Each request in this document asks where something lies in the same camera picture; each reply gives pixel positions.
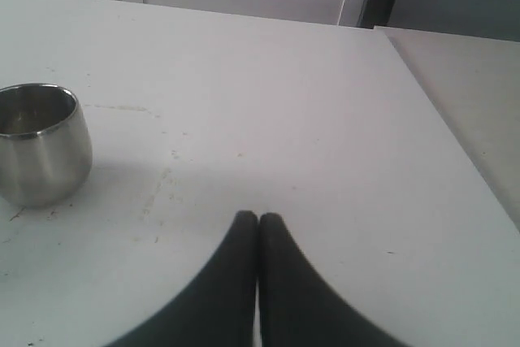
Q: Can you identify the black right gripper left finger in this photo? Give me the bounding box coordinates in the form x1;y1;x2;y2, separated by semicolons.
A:
111;210;258;346

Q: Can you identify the stainless steel cup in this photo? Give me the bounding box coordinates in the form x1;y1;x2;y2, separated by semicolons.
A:
1;83;93;207

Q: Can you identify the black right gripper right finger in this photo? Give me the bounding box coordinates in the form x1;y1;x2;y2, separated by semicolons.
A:
258;213;403;346

